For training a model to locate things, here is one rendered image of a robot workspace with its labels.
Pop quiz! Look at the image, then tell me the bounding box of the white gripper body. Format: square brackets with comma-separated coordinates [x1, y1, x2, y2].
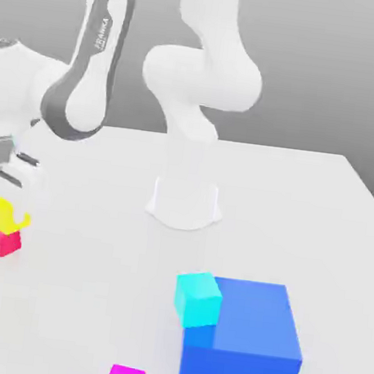
[0, 162, 47, 212]

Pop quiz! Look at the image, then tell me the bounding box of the small yellow cube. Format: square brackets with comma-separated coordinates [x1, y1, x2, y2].
[0, 196, 35, 239]

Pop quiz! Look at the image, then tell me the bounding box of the small red cube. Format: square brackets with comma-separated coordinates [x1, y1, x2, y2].
[0, 227, 24, 260]

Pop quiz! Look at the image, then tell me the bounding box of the small cyan cube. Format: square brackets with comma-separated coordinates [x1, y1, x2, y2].
[170, 268, 227, 333]

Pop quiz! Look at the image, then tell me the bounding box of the large blue box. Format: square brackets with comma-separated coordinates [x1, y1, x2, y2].
[178, 273, 313, 374]

